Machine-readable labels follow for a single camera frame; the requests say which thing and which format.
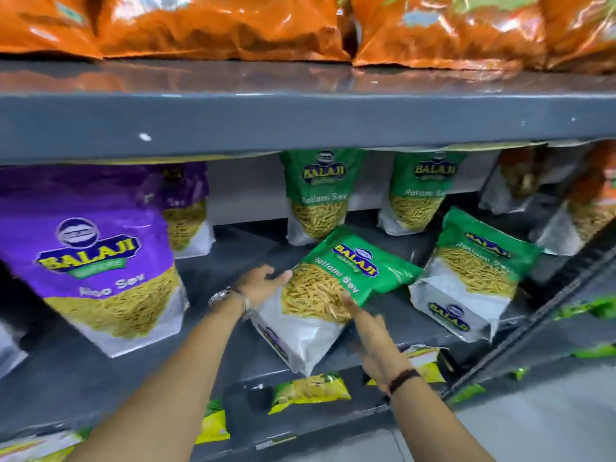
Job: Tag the person's right hand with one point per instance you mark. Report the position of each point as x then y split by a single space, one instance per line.
380 348

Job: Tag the person's left hand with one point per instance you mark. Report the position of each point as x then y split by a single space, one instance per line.
257 286

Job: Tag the person's left thumb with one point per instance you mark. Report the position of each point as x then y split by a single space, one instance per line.
281 278

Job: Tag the person's right thumb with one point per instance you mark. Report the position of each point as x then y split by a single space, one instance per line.
353 308

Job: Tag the person's left forearm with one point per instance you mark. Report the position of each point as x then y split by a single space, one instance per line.
168 384

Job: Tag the person's right forearm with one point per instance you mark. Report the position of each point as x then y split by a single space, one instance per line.
433 423

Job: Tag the silver wristwatch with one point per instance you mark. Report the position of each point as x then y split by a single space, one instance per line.
230 298

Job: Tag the yellow-green snack packet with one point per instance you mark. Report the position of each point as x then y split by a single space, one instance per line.
308 392
426 363
38 447
211 423

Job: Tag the purple snack packet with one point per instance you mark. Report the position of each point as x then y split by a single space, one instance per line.
185 211
91 254

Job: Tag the bright green snack packet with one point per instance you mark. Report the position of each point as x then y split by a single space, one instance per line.
596 351
587 307
466 393

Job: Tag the grey metal shelf rack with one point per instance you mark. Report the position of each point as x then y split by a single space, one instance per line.
288 110

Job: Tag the orange and white snack packet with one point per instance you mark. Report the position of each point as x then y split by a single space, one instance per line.
515 180
584 211

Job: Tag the orange snack bag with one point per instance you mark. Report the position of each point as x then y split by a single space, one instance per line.
38 23
216 26
582 28
447 33

